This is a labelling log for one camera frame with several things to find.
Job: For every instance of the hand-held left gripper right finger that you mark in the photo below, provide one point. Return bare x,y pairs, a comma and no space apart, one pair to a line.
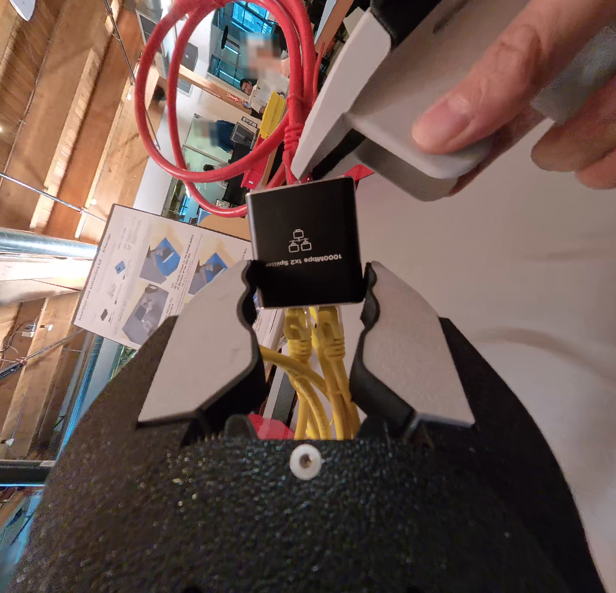
409,357

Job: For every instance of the person's right hand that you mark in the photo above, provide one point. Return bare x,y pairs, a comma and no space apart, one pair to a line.
505,73

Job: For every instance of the printed instruction sheet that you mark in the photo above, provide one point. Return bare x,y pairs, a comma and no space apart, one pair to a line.
144,246

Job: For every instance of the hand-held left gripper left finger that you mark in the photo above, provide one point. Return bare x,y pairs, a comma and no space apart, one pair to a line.
202,357

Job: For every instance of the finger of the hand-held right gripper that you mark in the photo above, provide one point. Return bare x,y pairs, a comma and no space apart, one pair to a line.
380,131
337,88

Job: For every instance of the yellow plastic object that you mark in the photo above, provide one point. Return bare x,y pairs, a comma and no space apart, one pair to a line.
273,116

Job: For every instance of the black ethernet splitter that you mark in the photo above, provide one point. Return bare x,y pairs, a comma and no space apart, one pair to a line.
303,227

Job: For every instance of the metal ventilation duct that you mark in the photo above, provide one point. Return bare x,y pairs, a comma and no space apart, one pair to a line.
48,244

